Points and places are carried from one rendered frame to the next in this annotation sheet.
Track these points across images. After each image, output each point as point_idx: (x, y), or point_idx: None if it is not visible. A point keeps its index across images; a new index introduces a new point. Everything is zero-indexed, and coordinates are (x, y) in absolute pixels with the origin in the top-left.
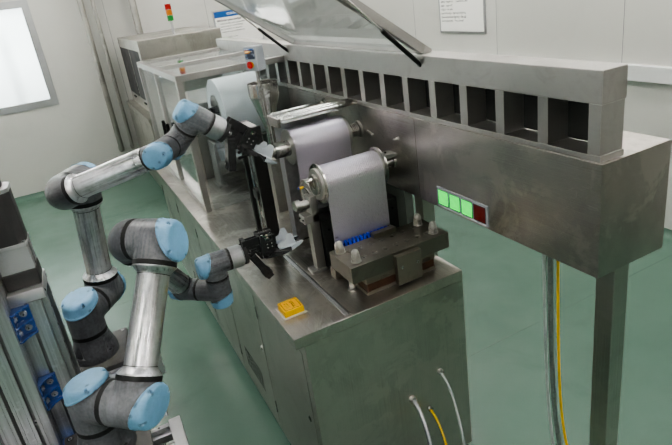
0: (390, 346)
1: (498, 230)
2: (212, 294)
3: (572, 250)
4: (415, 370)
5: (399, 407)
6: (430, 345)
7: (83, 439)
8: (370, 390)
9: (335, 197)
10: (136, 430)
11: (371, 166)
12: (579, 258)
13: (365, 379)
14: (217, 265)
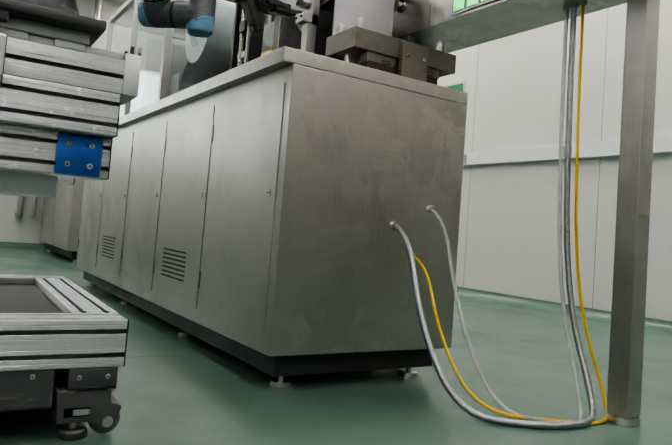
0: (382, 133)
1: None
2: (194, 8)
3: None
4: (403, 187)
5: (377, 227)
6: (424, 164)
7: None
8: (350, 177)
9: None
10: None
11: None
12: None
13: (348, 157)
14: None
